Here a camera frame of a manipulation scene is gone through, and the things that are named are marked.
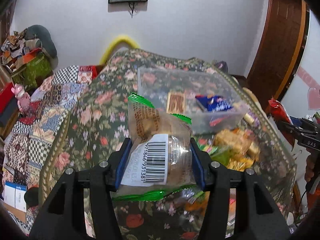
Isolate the blue snack packet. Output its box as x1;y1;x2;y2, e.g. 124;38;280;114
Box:
195;94;233;112

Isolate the dark backpack on floor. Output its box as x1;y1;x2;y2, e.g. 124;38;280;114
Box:
214;61;228;74

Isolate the person's right hand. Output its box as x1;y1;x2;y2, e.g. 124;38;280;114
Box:
304;148;317;182

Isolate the white wardrobe sliding door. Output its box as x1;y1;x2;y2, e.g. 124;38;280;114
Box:
281;12;320;118

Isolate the patchwork checkered quilt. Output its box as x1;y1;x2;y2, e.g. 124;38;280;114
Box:
1;66;98;202

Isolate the brown wooden door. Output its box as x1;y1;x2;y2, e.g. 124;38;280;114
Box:
247;0;308;109

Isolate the green patterned box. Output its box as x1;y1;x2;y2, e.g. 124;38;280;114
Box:
12;52;53;91

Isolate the grey plush toy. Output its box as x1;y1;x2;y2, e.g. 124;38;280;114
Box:
24;24;57;59

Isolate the green small snack packet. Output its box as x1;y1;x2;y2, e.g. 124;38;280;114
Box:
197;139;232;167

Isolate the purple white wafer pack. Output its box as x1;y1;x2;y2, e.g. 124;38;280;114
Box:
243;110;260;127

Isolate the red gift box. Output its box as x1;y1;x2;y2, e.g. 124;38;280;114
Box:
0;82;14;114

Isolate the striped brown curtain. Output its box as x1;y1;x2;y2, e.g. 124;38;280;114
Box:
1;0;17;44

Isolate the yellow fuzzy curved pillow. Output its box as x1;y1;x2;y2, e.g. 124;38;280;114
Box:
99;35;140;64

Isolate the orange fried snack bag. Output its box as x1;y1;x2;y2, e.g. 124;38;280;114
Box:
184;191;210;216

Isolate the brown square cake pack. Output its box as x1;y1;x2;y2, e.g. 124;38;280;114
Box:
167;91;185;114

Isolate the dark blue box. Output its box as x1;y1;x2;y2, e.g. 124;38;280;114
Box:
0;97;18;127

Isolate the clear plastic storage box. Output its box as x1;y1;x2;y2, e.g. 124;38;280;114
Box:
137;67;249;135

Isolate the floral green bedspread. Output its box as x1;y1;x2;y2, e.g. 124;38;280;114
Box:
39;49;296;239

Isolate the red snack packet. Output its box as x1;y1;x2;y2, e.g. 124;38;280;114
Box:
268;98;295;148

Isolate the green-edged barcode cake pack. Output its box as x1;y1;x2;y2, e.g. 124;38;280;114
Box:
112;93;200;202

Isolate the white blue paper box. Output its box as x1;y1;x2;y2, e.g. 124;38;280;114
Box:
4;181;27;212

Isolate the pink rabbit figurine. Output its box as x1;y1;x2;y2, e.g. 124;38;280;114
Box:
11;84;30;113

